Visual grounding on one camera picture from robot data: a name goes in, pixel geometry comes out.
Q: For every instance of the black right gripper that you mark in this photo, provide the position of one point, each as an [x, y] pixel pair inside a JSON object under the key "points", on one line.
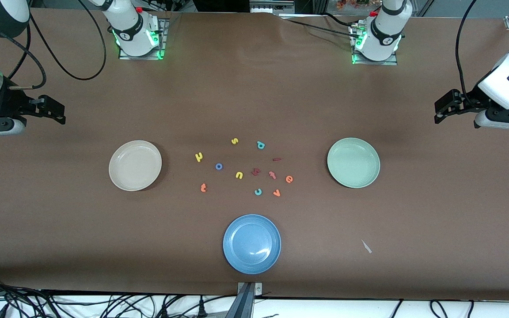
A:
{"points": [[9, 104]]}

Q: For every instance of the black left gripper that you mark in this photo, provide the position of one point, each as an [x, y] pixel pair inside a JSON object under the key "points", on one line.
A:
{"points": [[470, 99]]}

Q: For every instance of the yellow letter h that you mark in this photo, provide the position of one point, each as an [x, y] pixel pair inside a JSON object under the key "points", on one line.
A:
{"points": [[199, 157]]}

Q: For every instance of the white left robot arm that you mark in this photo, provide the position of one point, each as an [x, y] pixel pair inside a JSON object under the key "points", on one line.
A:
{"points": [[385, 31]]}

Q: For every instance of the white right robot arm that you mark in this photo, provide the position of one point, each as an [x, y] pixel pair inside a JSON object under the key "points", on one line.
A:
{"points": [[133, 31]]}

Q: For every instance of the beige brown plate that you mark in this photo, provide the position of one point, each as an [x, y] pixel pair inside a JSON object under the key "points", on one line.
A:
{"points": [[135, 165]]}

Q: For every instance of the pale green plate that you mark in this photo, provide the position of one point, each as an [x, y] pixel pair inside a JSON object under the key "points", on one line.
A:
{"points": [[353, 162]]}

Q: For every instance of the brown table cover sheet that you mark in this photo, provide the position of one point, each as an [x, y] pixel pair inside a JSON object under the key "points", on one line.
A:
{"points": [[60, 229]]}

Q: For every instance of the orange patterned object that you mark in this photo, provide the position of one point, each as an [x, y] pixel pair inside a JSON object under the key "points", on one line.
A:
{"points": [[351, 3]]}

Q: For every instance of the small grey paper scrap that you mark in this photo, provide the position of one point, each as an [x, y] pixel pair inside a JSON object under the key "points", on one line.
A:
{"points": [[366, 247]]}

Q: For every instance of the grey power strip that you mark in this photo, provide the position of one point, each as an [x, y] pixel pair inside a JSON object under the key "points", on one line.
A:
{"points": [[272, 6]]}

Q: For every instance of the dark red letter k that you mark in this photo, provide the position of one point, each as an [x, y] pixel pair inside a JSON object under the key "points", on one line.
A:
{"points": [[256, 172]]}

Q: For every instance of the black power plug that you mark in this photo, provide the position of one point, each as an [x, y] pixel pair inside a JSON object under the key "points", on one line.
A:
{"points": [[165, 311], [201, 309]]}

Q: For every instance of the blue plate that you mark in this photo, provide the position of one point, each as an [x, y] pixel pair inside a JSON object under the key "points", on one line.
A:
{"points": [[252, 244]]}

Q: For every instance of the grey metal camera bracket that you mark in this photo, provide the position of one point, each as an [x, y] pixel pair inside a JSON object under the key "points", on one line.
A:
{"points": [[248, 293]]}

